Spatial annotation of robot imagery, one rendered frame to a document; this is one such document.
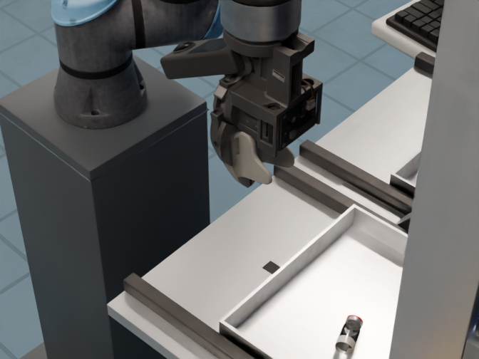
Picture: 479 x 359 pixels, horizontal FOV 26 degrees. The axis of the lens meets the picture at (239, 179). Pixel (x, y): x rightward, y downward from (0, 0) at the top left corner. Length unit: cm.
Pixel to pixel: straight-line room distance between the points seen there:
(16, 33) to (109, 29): 177
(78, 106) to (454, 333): 95
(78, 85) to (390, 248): 58
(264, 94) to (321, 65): 214
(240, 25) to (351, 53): 226
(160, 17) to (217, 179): 120
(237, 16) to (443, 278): 31
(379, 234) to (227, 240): 20
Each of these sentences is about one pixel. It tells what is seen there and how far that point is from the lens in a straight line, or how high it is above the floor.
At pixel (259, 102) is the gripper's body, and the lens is 99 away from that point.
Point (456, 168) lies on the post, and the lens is 73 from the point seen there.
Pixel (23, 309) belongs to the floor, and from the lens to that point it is 247.
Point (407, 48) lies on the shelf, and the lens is 184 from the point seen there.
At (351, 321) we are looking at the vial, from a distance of 123.
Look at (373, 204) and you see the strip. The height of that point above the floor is 88.
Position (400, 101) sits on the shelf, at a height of 88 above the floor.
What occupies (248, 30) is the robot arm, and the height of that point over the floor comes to 131.
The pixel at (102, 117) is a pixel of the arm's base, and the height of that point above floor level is 81.
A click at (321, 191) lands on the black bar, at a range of 139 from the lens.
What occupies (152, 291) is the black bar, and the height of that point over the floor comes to 90.
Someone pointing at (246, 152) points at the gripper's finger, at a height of 115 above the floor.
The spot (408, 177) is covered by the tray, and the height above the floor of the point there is 88.
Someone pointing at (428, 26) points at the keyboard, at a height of 83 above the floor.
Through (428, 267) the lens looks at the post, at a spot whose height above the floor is 126.
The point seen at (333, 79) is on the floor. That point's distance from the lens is 308.
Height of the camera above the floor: 185
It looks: 42 degrees down
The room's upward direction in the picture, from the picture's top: straight up
